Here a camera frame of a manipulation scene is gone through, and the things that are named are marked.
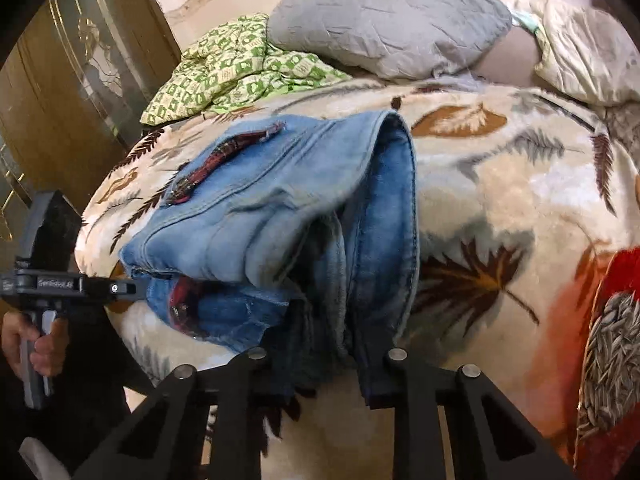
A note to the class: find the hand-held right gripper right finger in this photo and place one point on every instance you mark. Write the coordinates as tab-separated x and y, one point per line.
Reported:
372	375

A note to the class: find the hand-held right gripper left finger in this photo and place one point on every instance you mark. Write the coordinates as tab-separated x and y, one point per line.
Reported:
282	377

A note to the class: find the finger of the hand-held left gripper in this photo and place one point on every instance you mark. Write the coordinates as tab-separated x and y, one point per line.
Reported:
115	289

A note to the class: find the blue denim pants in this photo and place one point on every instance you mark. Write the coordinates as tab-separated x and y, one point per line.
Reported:
280	185

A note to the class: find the person's left hand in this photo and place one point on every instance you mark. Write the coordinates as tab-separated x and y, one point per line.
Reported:
52	350

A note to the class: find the person's dark clothing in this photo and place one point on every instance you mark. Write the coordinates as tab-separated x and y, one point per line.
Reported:
90	350

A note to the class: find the wooden door with glass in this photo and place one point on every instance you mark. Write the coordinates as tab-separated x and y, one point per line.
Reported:
60	110

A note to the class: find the white object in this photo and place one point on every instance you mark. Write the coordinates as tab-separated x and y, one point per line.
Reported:
45	460

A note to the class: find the leaf-printed cream blanket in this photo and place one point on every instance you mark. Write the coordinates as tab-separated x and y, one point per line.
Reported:
500	185

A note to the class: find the green patterned cloth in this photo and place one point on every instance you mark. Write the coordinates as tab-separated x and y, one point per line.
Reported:
225	70

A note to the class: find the pale blue cloth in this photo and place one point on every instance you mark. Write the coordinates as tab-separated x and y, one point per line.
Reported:
460	80

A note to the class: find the grey quilted pillow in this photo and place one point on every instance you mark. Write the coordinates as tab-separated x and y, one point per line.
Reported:
390	15

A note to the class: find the light teal cloth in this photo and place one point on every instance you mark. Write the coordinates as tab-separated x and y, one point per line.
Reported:
525	22

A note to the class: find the cream pillow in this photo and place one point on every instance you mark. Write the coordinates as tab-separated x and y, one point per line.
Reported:
585	50

